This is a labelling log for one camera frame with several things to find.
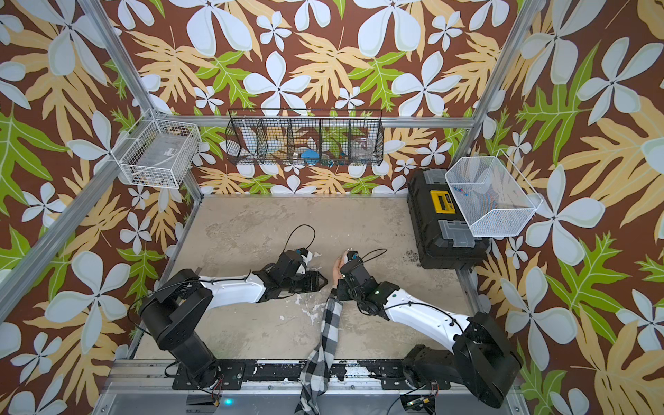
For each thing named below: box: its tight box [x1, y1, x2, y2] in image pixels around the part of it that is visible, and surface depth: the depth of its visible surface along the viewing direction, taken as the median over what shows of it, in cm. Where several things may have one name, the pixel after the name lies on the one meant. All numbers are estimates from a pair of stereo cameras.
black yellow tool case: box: [406, 168, 491, 271], surface depth 90 cm
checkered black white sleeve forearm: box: [293, 297, 344, 415], surface depth 73 cm
